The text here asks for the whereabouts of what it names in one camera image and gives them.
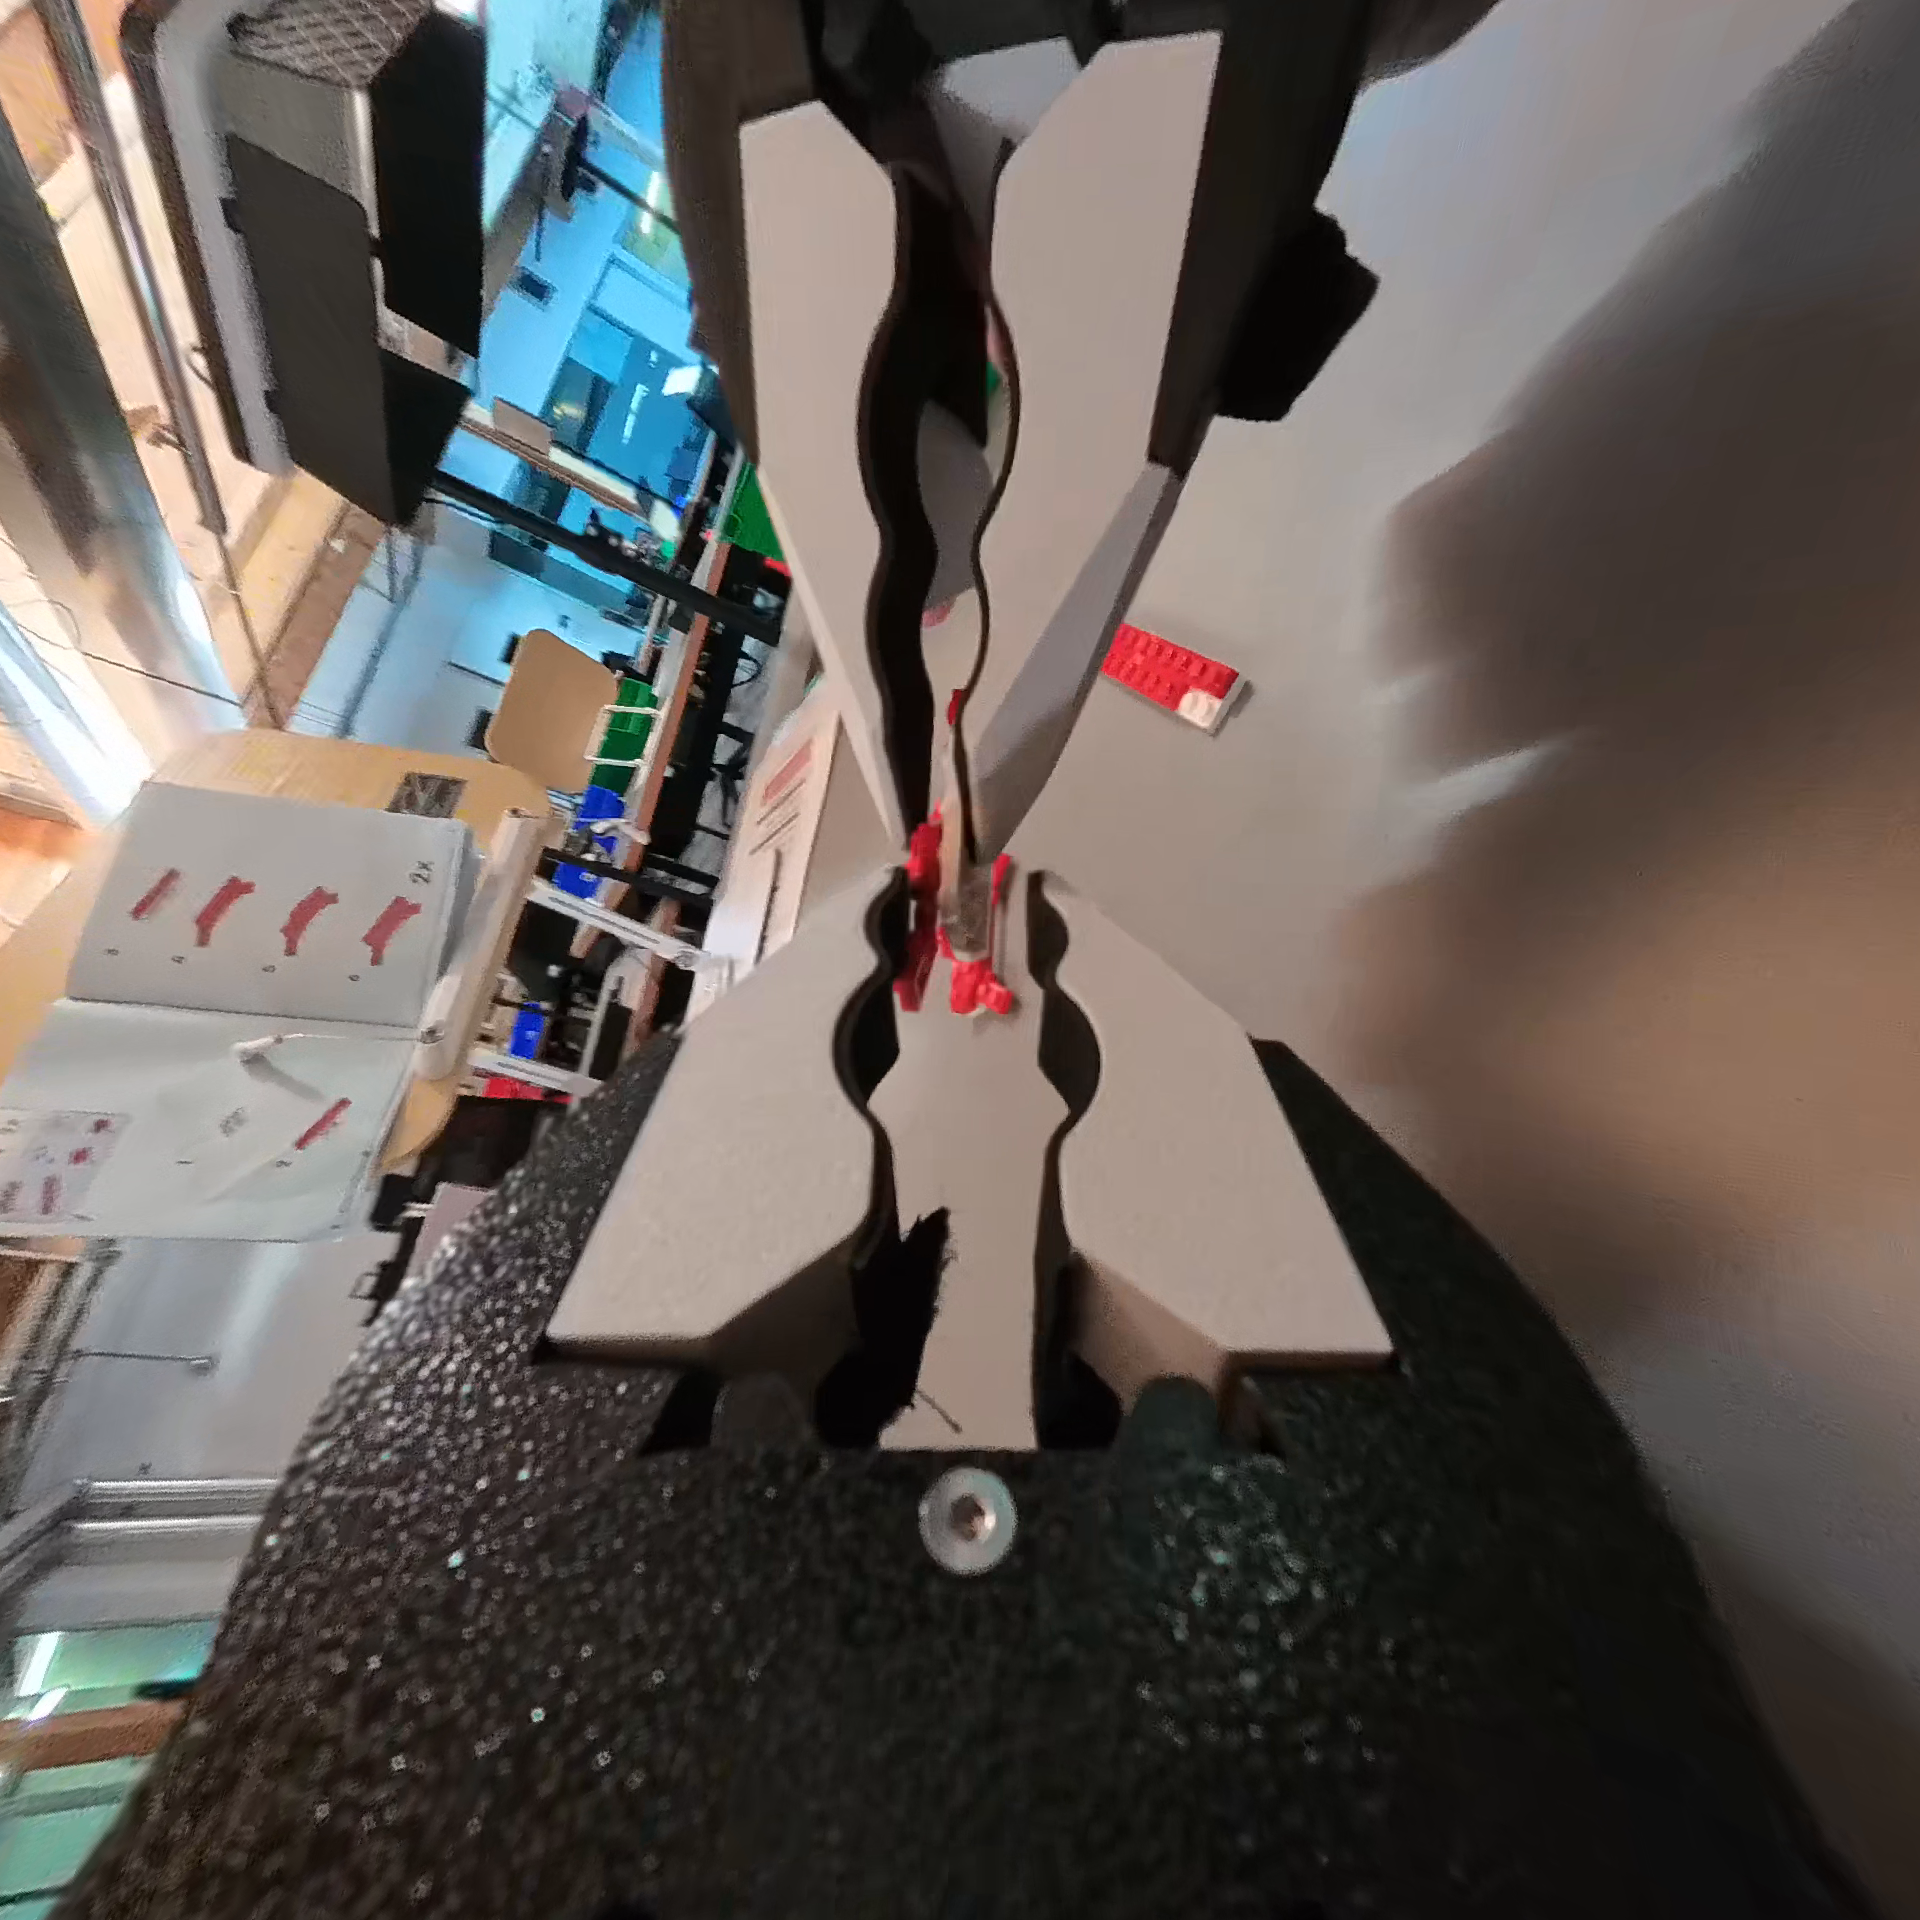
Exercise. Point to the red and white lego plate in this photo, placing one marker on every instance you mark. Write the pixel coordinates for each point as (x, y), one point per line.
(1163, 669)

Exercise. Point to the black desk frame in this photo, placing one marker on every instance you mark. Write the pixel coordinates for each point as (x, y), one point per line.
(601, 555)

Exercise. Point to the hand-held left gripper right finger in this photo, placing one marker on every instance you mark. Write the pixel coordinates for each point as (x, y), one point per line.
(1201, 1200)

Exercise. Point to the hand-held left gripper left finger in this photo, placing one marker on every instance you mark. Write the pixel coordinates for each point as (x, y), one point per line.
(721, 1184)

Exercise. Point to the green board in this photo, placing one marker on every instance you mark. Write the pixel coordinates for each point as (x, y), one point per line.
(747, 523)

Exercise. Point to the white paper with red label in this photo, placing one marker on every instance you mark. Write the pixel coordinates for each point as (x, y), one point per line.
(787, 839)

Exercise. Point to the red lego assembly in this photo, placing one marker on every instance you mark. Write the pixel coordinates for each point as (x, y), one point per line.
(961, 984)

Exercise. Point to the blue storage bin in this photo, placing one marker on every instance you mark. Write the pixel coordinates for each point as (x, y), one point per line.
(597, 818)

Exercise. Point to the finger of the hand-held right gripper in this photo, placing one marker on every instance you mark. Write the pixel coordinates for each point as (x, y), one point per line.
(1097, 329)
(819, 376)

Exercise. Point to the open lego instruction booklet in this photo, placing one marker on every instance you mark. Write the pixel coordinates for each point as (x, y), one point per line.
(270, 930)

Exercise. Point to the green storage bin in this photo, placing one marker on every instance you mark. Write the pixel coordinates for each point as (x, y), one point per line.
(627, 727)

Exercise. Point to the black hanging box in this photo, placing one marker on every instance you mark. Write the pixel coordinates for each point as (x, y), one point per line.
(429, 181)
(317, 329)

